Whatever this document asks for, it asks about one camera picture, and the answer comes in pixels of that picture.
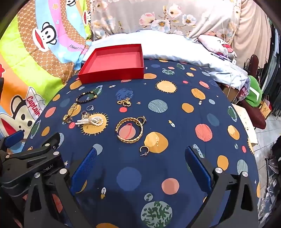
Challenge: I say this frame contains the white printed pillow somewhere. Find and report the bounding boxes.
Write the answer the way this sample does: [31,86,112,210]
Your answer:
[198,34,237,58]

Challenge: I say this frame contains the gold pendant necklace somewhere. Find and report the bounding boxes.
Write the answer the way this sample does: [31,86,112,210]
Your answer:
[117,98,132,108]

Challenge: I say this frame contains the pile of plastic bags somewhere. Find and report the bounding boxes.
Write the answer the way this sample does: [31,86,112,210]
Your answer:
[259,140,281,220]

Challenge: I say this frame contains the dark hanging clothes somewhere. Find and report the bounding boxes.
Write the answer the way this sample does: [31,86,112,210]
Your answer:
[263,22,281,103]

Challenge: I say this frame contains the navy planet print bedsheet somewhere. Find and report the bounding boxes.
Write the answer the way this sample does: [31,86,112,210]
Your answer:
[22,58,260,228]

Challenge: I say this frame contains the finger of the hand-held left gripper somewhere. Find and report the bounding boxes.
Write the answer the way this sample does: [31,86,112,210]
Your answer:
[4,132,65,164]
[0,130,24,154]

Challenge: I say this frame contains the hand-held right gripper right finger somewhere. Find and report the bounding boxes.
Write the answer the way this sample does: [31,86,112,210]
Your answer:
[184,146,259,228]

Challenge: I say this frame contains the green cloth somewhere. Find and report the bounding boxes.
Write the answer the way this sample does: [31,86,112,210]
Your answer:
[244,75,263,108]

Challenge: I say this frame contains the floral quilt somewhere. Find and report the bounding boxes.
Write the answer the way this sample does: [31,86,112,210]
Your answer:
[90,0,242,41]

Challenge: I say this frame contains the gold watch chain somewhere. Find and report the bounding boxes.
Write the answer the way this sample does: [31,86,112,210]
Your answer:
[63,103,78,121]

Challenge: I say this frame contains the pink curtain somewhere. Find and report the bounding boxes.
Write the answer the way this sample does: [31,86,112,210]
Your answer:
[233,0,273,68]

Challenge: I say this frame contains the yellow cardboard box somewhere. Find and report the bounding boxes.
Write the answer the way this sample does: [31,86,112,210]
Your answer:
[259,100,273,119]

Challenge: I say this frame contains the dark metal chair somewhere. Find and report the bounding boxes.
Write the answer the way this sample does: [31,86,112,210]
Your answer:
[244,54,267,75]

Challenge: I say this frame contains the red cardboard box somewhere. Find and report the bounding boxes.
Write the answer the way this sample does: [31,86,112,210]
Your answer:
[78,44,145,84]

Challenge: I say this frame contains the cartoon monkey blanket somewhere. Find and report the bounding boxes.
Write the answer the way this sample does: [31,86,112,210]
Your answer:
[0,0,93,154]

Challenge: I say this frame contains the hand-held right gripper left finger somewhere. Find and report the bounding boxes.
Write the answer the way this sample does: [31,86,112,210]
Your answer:
[23,146,98,228]

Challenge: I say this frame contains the gold chain bangle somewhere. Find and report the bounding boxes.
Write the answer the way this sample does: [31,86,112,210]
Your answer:
[115,117,144,144]

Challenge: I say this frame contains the black bead bracelet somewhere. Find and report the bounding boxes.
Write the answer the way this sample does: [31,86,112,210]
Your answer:
[76,91,98,104]

